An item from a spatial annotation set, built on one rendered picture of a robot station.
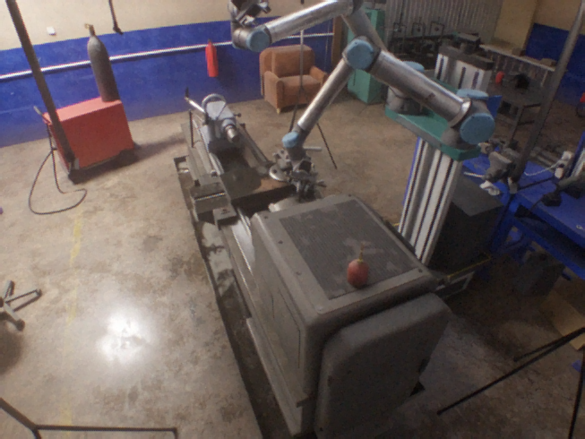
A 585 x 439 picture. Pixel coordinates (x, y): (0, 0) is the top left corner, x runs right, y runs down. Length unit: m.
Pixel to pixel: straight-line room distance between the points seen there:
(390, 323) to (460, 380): 1.58
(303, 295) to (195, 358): 1.58
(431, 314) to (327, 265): 0.37
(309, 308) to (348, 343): 0.15
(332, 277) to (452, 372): 1.67
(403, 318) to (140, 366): 1.95
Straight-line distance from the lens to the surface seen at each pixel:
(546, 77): 5.44
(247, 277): 1.83
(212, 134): 2.76
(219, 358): 2.54
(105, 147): 4.73
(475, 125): 1.69
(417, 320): 1.16
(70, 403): 2.74
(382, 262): 1.22
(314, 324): 1.05
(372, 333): 1.09
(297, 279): 1.13
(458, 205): 2.51
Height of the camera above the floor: 2.19
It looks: 39 degrees down
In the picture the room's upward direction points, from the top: straight up
